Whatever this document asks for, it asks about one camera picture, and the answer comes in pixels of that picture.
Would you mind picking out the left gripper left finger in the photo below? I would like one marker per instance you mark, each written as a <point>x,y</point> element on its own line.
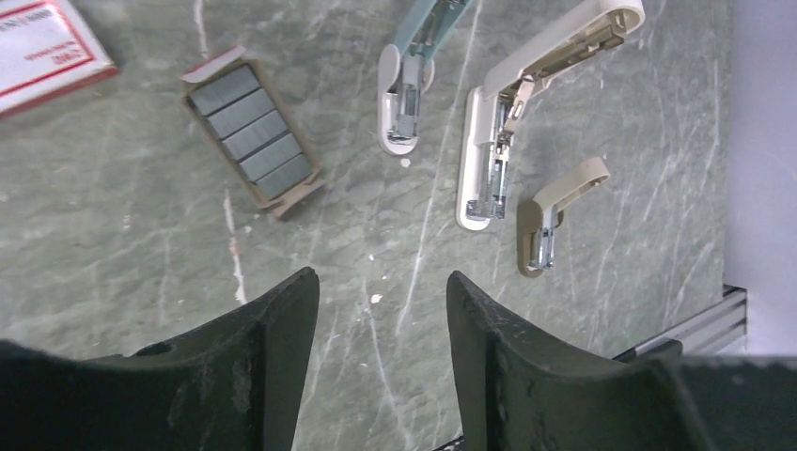
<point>233,383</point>

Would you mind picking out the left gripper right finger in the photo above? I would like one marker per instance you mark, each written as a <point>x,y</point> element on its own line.
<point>521,388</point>

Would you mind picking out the small beige stapler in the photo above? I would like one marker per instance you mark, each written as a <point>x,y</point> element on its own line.
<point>538,217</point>

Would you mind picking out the long white stapler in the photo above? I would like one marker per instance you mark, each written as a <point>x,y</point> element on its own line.
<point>495,108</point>

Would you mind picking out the staple tray with staples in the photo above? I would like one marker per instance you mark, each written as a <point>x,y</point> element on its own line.
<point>240,110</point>

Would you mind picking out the blue white stapler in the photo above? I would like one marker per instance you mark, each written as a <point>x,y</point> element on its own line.
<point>406,70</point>

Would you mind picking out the red white staple box sleeve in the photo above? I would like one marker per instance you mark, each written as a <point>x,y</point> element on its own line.
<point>47,50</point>

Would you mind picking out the aluminium rail frame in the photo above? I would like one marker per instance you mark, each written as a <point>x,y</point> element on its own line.
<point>719,329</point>

